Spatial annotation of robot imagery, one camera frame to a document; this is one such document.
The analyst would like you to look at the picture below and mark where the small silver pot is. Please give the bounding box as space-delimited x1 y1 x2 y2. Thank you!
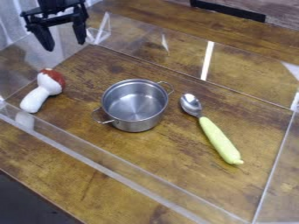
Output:
91 79 174 132

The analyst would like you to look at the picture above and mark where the red and white toy mushroom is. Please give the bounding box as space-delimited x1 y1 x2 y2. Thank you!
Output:
20 68 66 113

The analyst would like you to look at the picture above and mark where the spoon with yellow handle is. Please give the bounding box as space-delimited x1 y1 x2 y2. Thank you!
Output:
181 94 245 165

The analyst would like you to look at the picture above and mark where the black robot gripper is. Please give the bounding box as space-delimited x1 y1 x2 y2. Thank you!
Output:
20 0 90 52

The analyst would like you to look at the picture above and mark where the black bar on table edge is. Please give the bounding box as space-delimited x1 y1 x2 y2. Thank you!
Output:
190 0 267 23

